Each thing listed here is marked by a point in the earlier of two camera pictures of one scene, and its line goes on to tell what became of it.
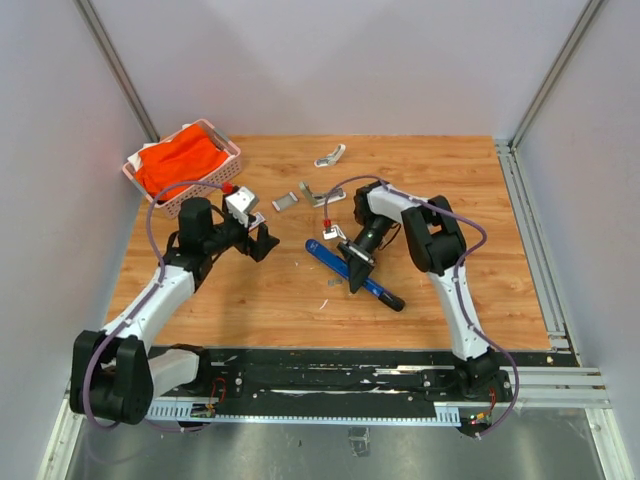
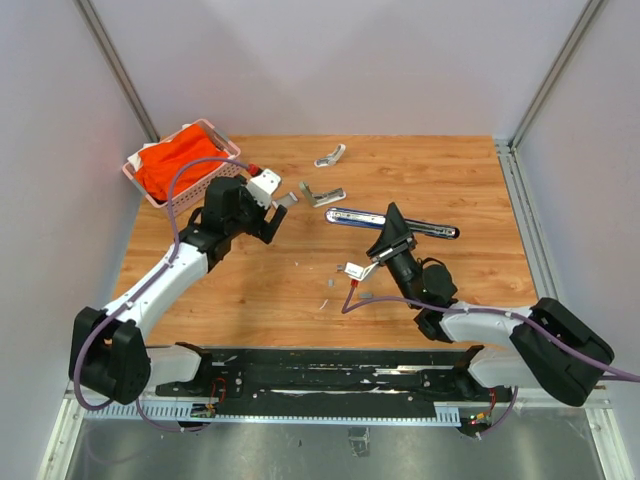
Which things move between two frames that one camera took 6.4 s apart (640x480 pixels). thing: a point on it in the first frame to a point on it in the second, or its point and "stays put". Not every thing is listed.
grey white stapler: [318, 199] stays put
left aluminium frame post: [120, 68] stays put
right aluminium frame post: [506, 149] stays put
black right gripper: [361, 266] to [393, 240]
